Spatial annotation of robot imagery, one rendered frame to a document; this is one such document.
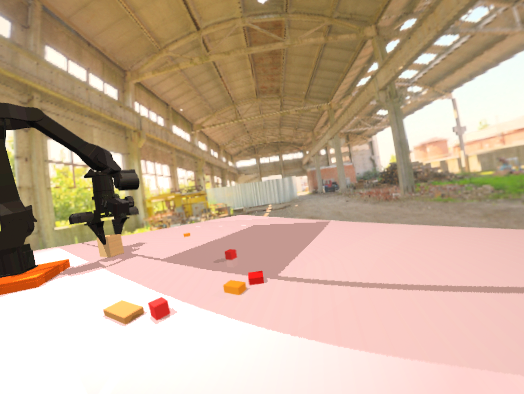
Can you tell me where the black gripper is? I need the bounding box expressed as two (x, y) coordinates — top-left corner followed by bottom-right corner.
(69, 191), (139, 245)

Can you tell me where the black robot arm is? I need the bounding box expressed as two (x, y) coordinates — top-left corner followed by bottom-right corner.
(0, 102), (139, 278)

